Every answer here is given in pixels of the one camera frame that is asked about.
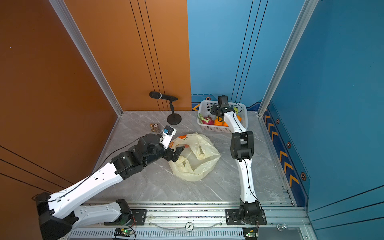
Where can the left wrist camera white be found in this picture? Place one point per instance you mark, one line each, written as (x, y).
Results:
(167, 136)

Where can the aluminium corner frame post left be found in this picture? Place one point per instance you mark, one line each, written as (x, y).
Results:
(78, 39)

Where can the green circuit board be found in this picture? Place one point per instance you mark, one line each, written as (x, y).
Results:
(124, 233)
(250, 234)

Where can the pink dragon fruit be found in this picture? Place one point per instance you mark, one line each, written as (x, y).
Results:
(205, 120)

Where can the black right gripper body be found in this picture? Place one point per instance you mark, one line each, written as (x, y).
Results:
(215, 110)

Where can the white perforated plastic basket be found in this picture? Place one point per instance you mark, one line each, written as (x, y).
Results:
(205, 111)

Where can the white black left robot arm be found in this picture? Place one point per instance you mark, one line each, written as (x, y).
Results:
(61, 212)

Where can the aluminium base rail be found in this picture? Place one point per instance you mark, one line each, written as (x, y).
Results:
(202, 221)

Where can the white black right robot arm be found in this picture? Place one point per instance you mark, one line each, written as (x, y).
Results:
(242, 150)

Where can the aluminium corner frame post right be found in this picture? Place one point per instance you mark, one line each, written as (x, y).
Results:
(295, 37)

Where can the aluminium corner frame post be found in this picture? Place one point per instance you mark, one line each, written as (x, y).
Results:
(295, 37)
(78, 39)

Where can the yellowish plastic bag orange print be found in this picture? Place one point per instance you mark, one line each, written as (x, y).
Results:
(198, 158)

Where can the black microphone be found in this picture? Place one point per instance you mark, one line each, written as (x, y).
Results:
(159, 96)

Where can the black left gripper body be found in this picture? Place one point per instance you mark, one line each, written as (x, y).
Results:
(160, 152)

